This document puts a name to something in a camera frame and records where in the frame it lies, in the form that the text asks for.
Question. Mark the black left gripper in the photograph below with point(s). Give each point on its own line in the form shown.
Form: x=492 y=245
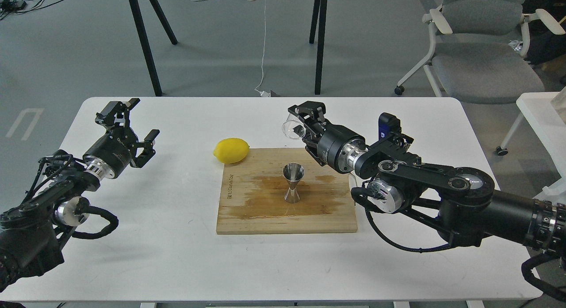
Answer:
x=112 y=152

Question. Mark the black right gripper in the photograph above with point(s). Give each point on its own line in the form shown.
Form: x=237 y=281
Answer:
x=332 y=145

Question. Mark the clear small measuring cup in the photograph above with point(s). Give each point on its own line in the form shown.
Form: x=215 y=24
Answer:
x=294 y=127

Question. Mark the steel double jigger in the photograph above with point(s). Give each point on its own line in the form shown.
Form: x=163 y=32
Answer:
x=293 y=173

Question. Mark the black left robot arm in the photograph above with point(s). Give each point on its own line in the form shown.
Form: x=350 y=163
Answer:
x=34 y=233

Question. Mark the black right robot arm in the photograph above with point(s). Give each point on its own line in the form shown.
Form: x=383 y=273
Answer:
x=460 y=203

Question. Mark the wooden cutting board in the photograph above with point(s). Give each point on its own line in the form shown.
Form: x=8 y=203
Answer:
x=252 y=196

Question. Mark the yellow lemon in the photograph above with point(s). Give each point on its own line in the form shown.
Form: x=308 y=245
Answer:
x=231 y=150

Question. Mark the grey office chair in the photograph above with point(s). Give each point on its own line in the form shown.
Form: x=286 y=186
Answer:
x=480 y=72

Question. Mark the black metal table frame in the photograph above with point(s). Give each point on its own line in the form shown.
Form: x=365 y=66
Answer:
x=233 y=28

